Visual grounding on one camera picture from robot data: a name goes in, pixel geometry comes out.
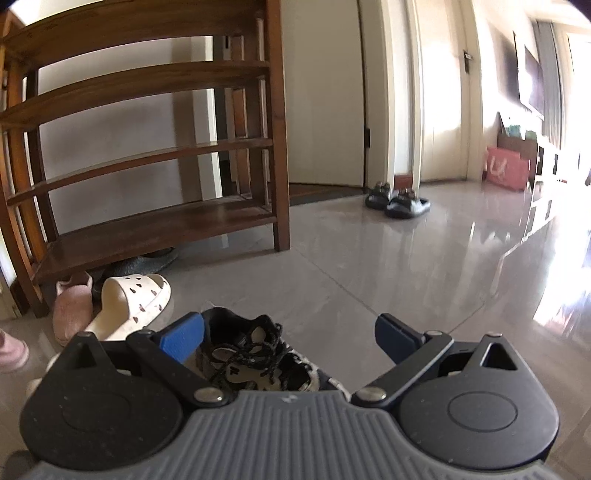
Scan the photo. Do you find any cream heart slide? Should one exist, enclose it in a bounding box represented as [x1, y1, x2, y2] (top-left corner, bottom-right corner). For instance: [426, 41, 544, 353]
[25, 272, 174, 402]

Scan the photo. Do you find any black white laced sneaker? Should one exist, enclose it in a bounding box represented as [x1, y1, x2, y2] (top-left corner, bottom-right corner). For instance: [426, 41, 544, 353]
[184, 306, 352, 402]

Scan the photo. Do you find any dark green textured slide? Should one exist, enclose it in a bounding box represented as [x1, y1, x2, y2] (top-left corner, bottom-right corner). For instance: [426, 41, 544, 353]
[92, 247, 178, 301]

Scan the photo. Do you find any pink plush slipper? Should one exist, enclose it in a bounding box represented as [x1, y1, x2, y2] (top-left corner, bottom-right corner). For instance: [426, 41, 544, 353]
[52, 271, 93, 346]
[0, 330, 29, 373]

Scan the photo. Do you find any dark slipper far right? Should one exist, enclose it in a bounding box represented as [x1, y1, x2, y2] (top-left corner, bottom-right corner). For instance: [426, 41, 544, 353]
[385, 188, 431, 219]

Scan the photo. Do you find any dark slipper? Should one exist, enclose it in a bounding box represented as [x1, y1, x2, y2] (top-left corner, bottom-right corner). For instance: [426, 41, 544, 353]
[365, 182, 392, 210]
[385, 188, 431, 219]

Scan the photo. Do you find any dark slipper far left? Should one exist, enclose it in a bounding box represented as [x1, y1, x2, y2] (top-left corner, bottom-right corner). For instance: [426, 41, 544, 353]
[365, 182, 392, 210]

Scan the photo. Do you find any brown wooden shoe rack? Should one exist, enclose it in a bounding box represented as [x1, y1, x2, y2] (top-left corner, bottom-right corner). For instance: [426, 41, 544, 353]
[1, 1, 290, 317]

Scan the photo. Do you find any pink box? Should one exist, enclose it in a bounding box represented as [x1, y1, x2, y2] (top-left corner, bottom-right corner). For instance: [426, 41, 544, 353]
[486, 147, 530, 191]

